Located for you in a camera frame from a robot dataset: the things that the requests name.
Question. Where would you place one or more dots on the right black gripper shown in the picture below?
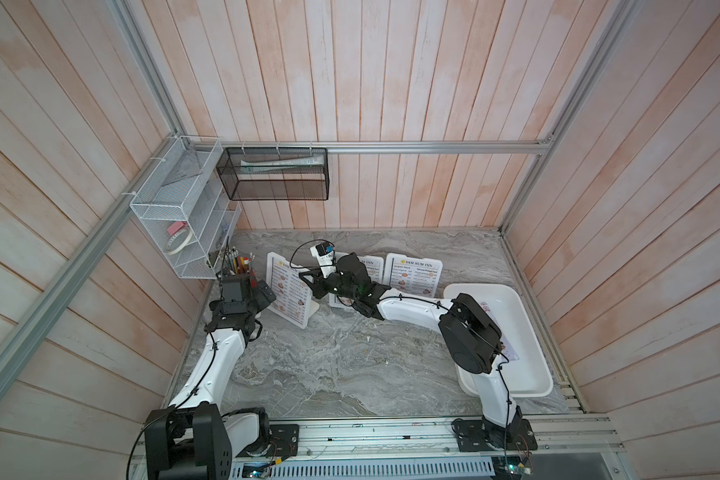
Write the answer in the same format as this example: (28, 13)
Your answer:
(318, 281)

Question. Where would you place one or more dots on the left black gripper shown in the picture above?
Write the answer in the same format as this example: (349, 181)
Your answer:
(258, 295)

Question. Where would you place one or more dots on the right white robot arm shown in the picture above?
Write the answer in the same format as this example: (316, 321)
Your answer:
(472, 337)

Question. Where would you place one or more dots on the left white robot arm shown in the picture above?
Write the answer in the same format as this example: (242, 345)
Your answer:
(191, 438)

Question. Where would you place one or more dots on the pink menu sheet in tray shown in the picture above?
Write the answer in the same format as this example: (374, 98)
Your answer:
(508, 350)

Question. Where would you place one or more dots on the red pencil cup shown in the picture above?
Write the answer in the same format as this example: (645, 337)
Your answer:
(233, 264)

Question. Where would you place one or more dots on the white tape roll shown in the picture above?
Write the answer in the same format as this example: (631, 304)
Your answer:
(178, 241)

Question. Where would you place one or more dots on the white plastic tray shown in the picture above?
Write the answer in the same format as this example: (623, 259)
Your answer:
(529, 377)

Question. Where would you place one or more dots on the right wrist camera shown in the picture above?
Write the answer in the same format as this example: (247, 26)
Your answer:
(323, 252)

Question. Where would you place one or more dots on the white wire wall shelf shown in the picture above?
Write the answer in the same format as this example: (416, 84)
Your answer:
(182, 188)

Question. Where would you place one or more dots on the black mesh wall basket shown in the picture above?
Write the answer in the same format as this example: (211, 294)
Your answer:
(275, 173)

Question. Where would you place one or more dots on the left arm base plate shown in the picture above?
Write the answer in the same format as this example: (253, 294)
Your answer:
(281, 440)

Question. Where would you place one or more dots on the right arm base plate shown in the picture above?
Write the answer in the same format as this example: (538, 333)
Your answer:
(482, 435)

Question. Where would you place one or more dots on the aluminium rail base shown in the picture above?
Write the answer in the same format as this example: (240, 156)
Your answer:
(419, 447)

